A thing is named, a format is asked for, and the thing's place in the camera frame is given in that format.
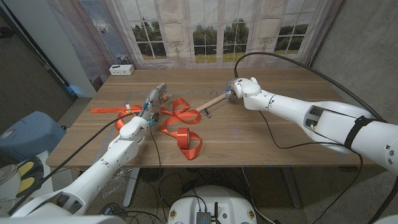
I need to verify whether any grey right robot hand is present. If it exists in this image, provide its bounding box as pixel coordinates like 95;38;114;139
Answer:
224;79;236;100

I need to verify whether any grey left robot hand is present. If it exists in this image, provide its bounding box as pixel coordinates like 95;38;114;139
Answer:
141;82;172;126

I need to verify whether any wooden hanger with metal clips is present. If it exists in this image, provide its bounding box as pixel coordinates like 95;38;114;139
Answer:
195;89;233;119

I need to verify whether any orange ribbon with spool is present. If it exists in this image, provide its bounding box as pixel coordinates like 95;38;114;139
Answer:
90;98;203;161

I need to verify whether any white power strip box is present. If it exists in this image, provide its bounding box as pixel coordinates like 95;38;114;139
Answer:
109;64;135;77

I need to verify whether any black round floor base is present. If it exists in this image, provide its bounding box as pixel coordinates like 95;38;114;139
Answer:
139;167;165;183

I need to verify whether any white table leg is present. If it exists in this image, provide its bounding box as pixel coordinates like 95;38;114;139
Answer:
123;167;141;208

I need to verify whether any clear plastic bag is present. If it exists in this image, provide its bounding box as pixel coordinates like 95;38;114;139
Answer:
102;169;130;198

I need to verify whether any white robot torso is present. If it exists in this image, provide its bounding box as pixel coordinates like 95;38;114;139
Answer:
167;185;258;224

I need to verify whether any black floor power adapter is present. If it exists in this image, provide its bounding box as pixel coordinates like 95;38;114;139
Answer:
99;204;128;218

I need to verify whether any white rolling cart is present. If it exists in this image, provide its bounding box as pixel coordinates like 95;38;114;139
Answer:
37;150;74;190

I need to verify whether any blue plastic bin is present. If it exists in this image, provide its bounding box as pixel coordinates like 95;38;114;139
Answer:
0;111;68;163

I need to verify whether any black and yellow device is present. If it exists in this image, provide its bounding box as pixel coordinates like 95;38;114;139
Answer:
15;155;45;198

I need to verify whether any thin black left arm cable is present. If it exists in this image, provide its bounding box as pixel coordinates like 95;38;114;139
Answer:
149;123;166;220

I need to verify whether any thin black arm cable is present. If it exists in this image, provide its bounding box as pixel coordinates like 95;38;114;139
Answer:
257;110;364;224
149;123;166;220

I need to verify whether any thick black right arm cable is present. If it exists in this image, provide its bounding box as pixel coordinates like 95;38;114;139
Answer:
233;52;398;224

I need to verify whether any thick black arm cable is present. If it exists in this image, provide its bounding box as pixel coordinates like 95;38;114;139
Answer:
233;52;398;224
7;112;139;215

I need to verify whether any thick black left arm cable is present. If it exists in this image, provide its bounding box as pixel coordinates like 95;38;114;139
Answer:
7;112;139;215

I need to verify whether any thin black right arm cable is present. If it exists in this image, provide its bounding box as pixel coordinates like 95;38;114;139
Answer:
257;110;364;224

